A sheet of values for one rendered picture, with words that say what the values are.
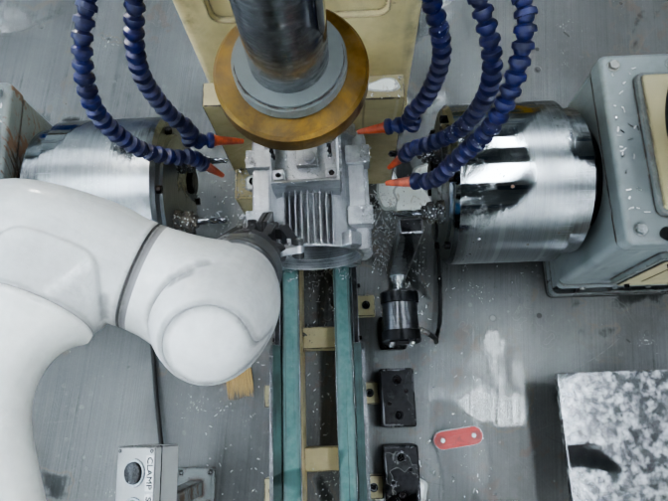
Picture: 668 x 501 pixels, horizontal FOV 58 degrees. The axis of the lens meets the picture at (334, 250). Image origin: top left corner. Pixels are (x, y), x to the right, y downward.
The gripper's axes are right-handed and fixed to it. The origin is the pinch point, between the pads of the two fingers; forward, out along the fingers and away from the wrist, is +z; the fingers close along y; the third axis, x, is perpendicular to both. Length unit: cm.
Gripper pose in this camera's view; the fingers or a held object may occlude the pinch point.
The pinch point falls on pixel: (265, 227)
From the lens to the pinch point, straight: 88.1
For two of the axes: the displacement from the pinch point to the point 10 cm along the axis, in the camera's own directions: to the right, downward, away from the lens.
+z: 0.2, -2.7, 9.6
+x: 0.4, 9.6, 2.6
